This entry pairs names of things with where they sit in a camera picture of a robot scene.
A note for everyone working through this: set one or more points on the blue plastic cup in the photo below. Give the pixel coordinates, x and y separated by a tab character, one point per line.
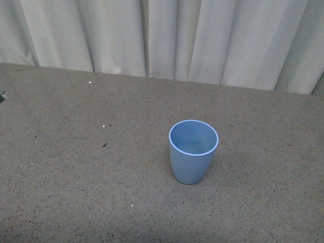
192	145

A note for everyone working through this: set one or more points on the white curtain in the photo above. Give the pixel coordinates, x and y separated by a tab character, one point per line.
268	45

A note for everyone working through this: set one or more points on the green dish drying rack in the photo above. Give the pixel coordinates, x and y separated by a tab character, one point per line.
2	96

